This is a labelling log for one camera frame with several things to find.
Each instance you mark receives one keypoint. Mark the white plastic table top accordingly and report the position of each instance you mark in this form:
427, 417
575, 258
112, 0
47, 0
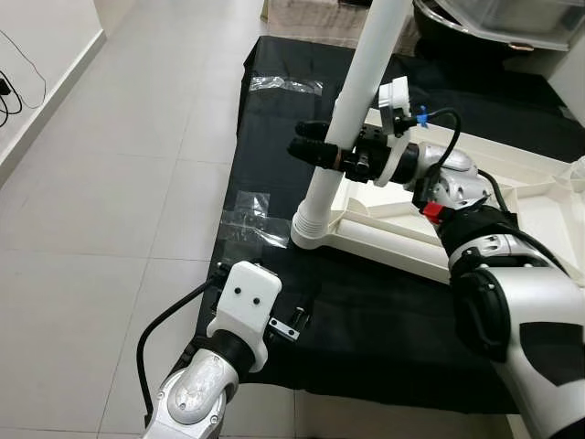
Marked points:
530, 210

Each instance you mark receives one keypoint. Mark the black wok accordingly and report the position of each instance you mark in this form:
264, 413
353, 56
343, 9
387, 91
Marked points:
457, 41

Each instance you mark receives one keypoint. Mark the tan rubber band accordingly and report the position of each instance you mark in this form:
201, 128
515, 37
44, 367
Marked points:
340, 160

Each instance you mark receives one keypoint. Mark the cross-shaped clear tape piece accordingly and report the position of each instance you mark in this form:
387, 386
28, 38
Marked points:
247, 224

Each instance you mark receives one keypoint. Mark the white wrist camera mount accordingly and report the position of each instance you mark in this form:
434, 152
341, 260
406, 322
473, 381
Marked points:
395, 110
247, 302

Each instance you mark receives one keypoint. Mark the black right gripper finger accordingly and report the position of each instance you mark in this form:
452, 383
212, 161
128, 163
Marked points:
315, 129
315, 154

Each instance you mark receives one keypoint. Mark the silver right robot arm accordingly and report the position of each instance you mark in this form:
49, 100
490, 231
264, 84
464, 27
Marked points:
530, 302

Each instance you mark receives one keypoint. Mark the clear plastic storage box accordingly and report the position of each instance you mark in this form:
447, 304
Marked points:
512, 18

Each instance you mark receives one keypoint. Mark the clear tape strip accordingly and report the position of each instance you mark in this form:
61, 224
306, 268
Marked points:
285, 85

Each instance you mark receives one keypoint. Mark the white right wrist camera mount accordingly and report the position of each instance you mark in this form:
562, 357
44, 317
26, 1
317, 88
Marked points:
395, 110

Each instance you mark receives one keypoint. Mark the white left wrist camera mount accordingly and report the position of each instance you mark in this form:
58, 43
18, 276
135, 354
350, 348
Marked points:
247, 302

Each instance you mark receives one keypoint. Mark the beige patterned bench cloth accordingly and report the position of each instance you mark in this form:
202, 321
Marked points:
311, 18

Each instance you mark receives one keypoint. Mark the black tablecloth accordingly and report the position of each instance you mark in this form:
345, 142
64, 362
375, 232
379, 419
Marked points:
366, 311

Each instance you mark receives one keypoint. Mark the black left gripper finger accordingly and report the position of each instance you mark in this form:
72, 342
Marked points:
220, 271
304, 302

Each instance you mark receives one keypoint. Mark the black power adapter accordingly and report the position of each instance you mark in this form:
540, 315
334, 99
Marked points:
5, 87

